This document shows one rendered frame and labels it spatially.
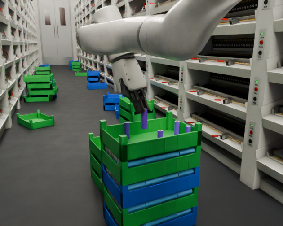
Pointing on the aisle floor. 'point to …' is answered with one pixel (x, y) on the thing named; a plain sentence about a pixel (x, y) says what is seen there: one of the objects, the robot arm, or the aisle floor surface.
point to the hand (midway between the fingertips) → (141, 106)
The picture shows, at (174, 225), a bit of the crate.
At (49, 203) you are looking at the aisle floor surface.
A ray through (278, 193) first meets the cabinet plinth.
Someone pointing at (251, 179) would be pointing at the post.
